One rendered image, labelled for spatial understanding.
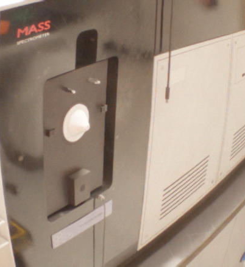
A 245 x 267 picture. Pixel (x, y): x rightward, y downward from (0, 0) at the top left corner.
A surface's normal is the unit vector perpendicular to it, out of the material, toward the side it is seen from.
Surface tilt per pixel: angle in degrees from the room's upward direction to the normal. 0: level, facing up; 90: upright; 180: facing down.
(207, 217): 0
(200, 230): 0
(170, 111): 90
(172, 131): 90
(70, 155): 90
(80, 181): 90
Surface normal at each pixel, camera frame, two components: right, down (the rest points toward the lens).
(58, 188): 0.80, 0.29
